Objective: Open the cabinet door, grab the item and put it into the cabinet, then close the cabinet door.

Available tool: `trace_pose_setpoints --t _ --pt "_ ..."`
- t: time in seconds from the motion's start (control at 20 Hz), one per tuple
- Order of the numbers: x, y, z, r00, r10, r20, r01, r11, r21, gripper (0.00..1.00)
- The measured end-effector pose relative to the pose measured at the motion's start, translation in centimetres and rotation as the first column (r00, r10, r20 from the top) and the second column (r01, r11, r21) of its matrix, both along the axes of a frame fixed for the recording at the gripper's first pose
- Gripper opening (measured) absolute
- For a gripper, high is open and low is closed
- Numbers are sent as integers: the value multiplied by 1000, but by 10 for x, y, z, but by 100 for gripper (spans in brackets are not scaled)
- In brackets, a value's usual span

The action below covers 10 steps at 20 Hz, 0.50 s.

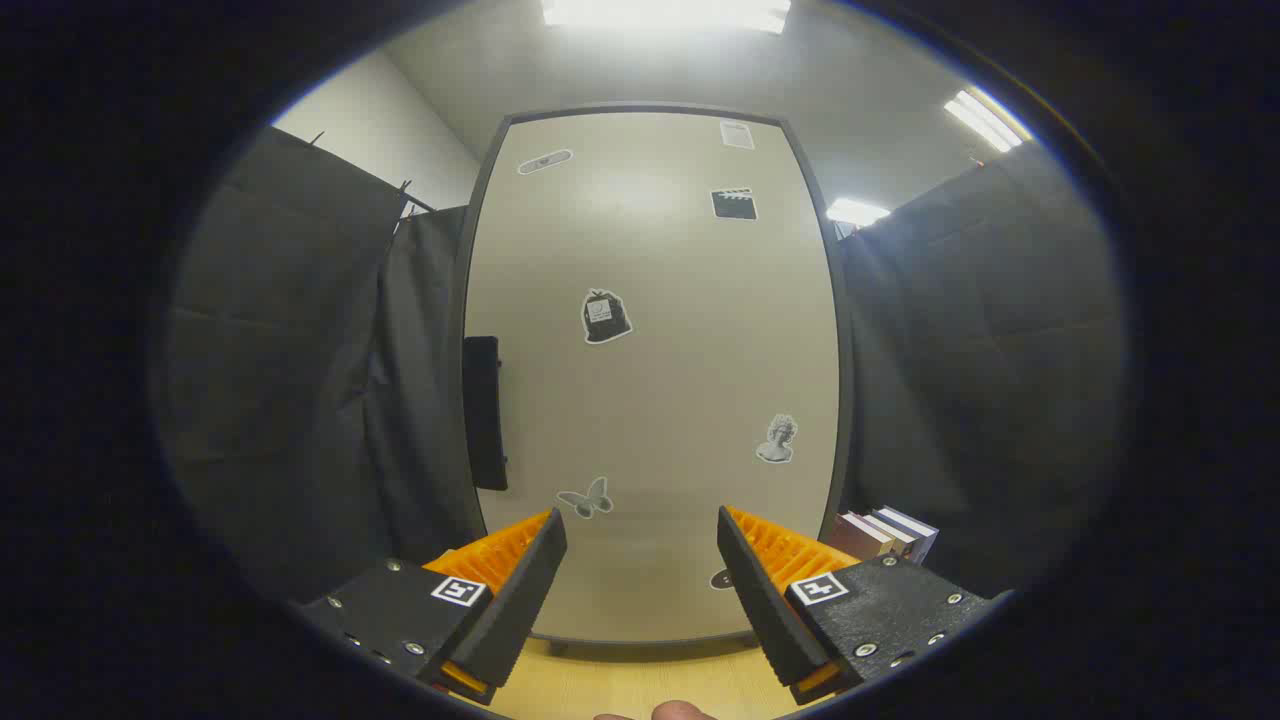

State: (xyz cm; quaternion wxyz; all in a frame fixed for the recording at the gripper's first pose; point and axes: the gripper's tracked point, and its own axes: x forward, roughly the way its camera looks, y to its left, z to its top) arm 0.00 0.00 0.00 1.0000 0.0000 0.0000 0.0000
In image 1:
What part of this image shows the black backdrop cloth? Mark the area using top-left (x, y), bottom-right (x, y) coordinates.
top-left (838, 140), bottom-right (1131, 601)
top-left (160, 125), bottom-right (491, 601)

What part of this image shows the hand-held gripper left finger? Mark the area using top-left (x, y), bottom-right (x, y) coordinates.
top-left (295, 508), bottom-right (569, 706)

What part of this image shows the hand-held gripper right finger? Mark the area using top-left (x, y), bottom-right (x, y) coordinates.
top-left (716, 505), bottom-right (1013, 706)

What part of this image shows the small ceiling light panel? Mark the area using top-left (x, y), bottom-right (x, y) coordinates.
top-left (826, 197), bottom-right (891, 228)

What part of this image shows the brown spine book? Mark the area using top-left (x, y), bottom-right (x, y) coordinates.
top-left (860, 510), bottom-right (919, 561)

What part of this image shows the dark grey cabinet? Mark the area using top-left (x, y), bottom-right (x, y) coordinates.
top-left (453, 100), bottom-right (857, 649)

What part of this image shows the blue spine book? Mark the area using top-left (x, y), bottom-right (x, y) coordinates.
top-left (878, 506), bottom-right (941, 566)

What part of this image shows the beige cabinet door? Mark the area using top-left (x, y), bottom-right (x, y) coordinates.
top-left (462, 110), bottom-right (843, 643)

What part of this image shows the long ceiling light panel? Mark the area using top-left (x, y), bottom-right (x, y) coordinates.
top-left (944, 89), bottom-right (1033, 154)

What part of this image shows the dark red cover book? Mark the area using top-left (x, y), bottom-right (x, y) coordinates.
top-left (830, 512), bottom-right (896, 563)

